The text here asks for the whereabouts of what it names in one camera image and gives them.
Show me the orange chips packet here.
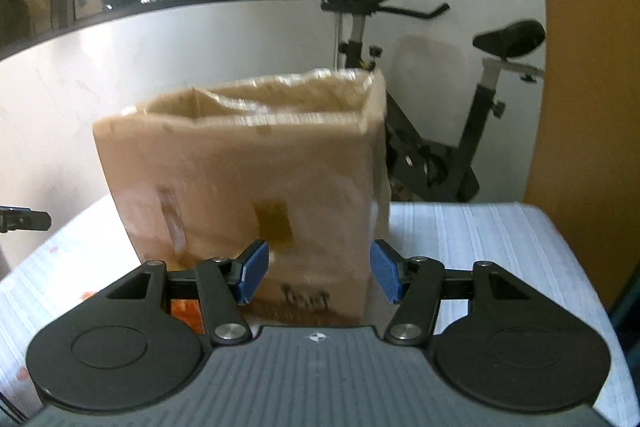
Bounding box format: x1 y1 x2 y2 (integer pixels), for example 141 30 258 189
169 298 207 335

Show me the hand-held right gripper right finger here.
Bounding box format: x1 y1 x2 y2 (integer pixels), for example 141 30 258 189
370 239 533 347

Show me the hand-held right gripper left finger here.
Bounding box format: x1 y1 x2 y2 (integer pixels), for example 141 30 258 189
105 239 271 345

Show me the orange wooden panel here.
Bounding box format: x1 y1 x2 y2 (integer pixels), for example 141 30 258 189
522 0 640 313

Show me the blue checked bedsheet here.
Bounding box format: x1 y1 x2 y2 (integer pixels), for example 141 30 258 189
0 194 626 427

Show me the black exercise bike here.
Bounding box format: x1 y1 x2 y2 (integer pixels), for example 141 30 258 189
302 0 547 202

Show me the large cardboard box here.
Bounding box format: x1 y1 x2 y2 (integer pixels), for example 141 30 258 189
92 67 391 325

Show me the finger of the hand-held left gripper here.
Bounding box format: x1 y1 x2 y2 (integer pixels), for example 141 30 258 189
0 206 52 234

